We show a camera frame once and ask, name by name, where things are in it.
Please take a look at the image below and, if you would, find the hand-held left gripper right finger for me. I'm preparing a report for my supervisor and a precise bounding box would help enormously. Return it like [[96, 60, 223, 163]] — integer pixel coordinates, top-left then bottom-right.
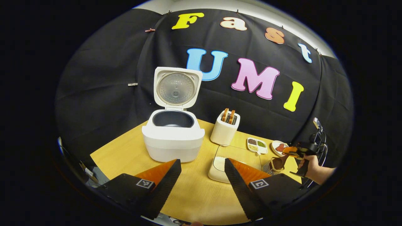
[[224, 158, 307, 221]]

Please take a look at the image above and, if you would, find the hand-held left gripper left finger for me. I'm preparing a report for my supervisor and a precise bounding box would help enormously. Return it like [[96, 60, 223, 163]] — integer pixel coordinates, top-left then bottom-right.
[[97, 159, 182, 220]]

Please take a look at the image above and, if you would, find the metal wire chopstick holder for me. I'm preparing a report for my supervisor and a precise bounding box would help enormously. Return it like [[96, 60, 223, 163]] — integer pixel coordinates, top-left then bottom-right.
[[261, 159, 281, 175]]

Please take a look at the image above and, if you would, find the white rice cooker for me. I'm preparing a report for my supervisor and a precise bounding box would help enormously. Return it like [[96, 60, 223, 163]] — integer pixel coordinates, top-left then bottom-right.
[[142, 67, 205, 163]]

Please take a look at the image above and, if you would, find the white round plate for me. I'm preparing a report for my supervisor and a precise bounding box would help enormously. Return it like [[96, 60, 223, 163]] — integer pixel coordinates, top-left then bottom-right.
[[271, 140, 289, 157]]

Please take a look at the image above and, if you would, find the white divided dish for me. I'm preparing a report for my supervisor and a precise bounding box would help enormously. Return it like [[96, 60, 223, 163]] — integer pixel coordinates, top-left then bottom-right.
[[247, 137, 269, 154]]

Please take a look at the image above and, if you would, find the white toaster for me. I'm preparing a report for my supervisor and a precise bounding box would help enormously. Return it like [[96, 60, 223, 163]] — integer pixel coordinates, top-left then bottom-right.
[[210, 110, 241, 145]]

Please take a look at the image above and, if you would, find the black backdrop cloth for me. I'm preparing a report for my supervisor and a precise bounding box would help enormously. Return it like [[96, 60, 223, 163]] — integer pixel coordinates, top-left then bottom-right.
[[55, 8, 355, 170]]

